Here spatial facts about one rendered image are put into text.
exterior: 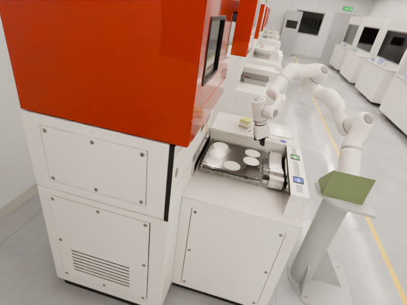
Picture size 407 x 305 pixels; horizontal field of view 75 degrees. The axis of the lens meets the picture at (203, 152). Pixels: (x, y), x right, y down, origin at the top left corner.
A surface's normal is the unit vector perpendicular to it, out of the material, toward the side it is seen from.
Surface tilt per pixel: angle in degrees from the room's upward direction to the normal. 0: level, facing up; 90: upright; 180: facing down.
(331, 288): 0
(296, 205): 90
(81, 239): 90
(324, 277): 90
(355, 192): 90
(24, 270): 0
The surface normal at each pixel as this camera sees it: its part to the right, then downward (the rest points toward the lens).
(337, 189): -0.23, 0.46
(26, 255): 0.14, -0.86
